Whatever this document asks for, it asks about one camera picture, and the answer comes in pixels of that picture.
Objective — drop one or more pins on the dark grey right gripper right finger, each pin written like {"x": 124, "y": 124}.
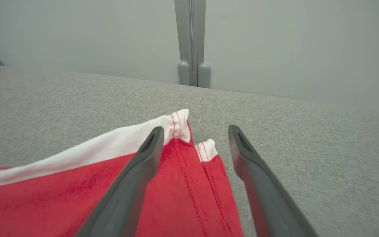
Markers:
{"x": 271, "y": 207}

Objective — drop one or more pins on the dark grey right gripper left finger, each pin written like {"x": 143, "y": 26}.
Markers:
{"x": 120, "y": 204}

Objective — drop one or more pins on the red and white t-shirt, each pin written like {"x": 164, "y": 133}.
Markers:
{"x": 183, "y": 197}

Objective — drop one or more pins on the grey double partition post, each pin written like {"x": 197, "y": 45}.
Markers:
{"x": 184, "y": 39}

